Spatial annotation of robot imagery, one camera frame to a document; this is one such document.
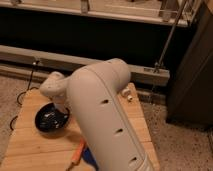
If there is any black ceramic bowl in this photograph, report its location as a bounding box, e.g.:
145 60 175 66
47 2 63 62
34 103 70 133

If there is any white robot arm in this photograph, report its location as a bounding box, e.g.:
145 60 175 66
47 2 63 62
40 58 154 171

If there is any orange carrot toy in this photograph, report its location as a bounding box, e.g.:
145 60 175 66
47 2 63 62
67 139 86 171

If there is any blue sponge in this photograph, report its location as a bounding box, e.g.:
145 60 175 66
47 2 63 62
82 148 99 171

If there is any white small bottle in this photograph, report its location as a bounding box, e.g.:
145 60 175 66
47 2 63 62
121 88 133 102

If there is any metal diagonal pole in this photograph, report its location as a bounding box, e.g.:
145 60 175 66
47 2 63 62
154 0 187 73

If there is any dark cabinet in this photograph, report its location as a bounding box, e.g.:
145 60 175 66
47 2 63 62
166 0 213 127

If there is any black cable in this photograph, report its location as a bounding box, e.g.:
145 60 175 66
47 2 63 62
9 59 40 132

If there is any grey metal rail beam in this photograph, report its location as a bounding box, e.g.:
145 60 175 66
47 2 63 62
0 45 170 86

